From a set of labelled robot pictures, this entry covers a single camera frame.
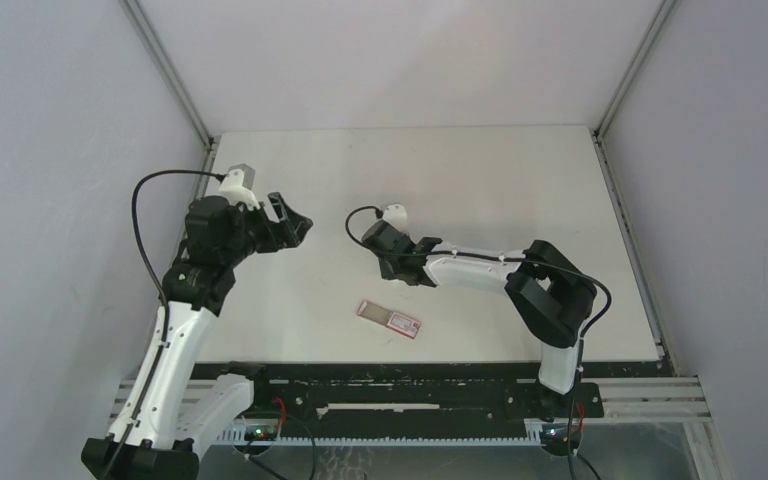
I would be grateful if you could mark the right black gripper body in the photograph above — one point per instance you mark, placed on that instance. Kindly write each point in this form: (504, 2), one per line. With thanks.
(388, 272)

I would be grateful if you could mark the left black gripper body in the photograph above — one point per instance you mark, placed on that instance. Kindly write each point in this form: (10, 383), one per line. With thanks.
(254, 232)

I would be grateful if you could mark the red white staple box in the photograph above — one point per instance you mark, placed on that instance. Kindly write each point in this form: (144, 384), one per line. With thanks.
(392, 320)

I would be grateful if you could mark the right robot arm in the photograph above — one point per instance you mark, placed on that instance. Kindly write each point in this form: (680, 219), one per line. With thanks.
(554, 299)

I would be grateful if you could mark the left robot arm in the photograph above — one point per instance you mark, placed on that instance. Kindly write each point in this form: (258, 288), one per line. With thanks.
(150, 438)

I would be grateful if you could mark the left circuit board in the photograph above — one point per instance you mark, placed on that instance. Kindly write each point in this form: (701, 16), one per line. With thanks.
(260, 434)

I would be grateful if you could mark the circuit board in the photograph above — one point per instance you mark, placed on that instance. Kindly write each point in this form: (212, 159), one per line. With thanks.
(260, 434)
(561, 435)

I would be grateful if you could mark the right circuit board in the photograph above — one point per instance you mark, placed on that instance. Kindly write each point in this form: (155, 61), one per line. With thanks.
(561, 435)

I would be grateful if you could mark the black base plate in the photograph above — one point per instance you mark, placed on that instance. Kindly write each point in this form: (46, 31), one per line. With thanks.
(380, 425)

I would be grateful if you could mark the left corner aluminium post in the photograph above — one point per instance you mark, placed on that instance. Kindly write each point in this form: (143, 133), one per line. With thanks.
(153, 44)

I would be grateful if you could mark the corner aluminium post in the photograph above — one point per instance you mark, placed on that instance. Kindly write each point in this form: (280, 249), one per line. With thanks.
(639, 58)
(153, 44)

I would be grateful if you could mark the right corner aluminium post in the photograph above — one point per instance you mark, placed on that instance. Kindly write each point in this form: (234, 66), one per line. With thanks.
(639, 58)

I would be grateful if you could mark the aluminium rail frame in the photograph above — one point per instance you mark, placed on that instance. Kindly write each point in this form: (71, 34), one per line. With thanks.
(604, 400)

